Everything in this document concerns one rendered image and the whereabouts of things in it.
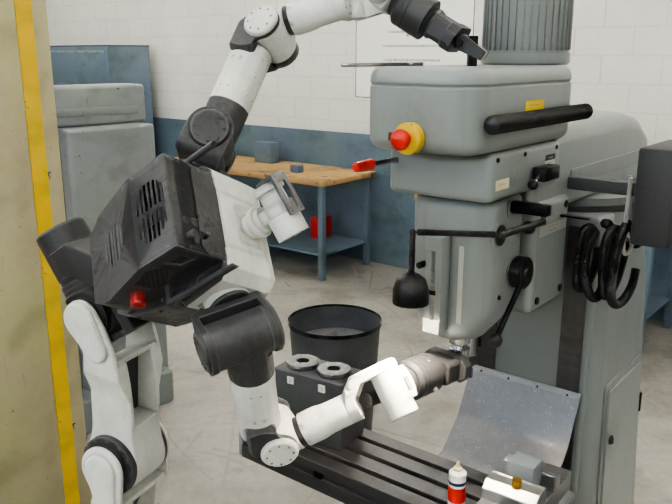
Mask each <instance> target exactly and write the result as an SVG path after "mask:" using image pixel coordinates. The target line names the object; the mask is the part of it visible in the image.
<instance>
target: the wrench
mask: <svg viewBox="0 0 672 504"><path fill-rule="evenodd" d="M384 66H423V62H386V63H341V67H384Z"/></svg>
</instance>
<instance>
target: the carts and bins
mask: <svg viewBox="0 0 672 504"><path fill-rule="evenodd" d="M289 319H290V320H289ZM380 320H381V321H380ZM288 321H289V323H288V327H289V328H290V340H291V352H292V356H294V355H297V354H308V355H313V356H316V357H318V358H319V359H320V360H324V361H328V362H341V363H345V364H348V365H349V366H350V367H352V368H356V369H360V370H364V369H366V368H368V367H371V366H373V365H375V364H377V359H378V347H379V335H380V327H381V325H382V318H381V316H380V315H379V314H378V313H376V312H375V311H372V310H370V309H367V308H364V307H360V306H355V305H346V304H323V305H315V306H310V307H306V308H302V309H299V310H297V311H295V312H293V313H292V314H291V315H289V317H288ZM380 323H381V324H380ZM373 388H374V386H373V384H372V382H371V380H370V381H368V382H365V383H364V392H366V391H368V390H370V389H373ZM364 415H365V419H364V428H366V429H368V430H372V418H373V407H370V408H366V407H365V406H364Z"/></svg>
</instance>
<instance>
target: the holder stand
mask: <svg viewBox="0 0 672 504"><path fill-rule="evenodd" d="M360 371H362V370H360V369H356V368H352V367H350V366H349V365H348V364H345V363H341V362H328V361H324V360H320V359H319V358H318V357H316V356H313V355H308V354H297V355H294V356H291V357H289V358H288V359H287V360H286V361H285V362H283V363H281V364H279V365H278V366H276V367H275V380H276V389H277V396H278V397H279V398H282V399H284V400H286V401H287V402H288V404H289V406H290V411H291V412H292V413H293V415H294V416H296V415H297V413H300V412H302V411H304V410H306V409H308V408H310V407H312V406H316V405H320V404H322V403H325V402H327V401H329V400H331V399H333V398H335V397H337V396H339V395H341V394H343V390H344V388H345V385H346V382H347V380H348V378H349V377H350V376H352V375H354V374H356V373H358V372H360ZM363 392H364V385H363V388H362V391H361V394H362V393H363ZM361 394H360V397H359V401H360V404H361V407H362V409H363V412H364V405H363V404H362V402H361ZM363 432H364V419H362V420H360V421H358V422H356V423H354V424H352V425H350V426H348V427H346V428H343V429H341V430H339V431H337V432H335V433H333V434H332V435H330V436H329V437H328V438H326V439H324V440H322V441H320V442H318V444H321V445H324V446H327V447H330V448H333V449H336V450H339V451H342V450H343V449H344V448H345V447H346V446H348V445H349V444H350V443H351V442H353V441H354V440H355V439H356V438H358V437H359V436H360V435H361V434H362V433H363Z"/></svg>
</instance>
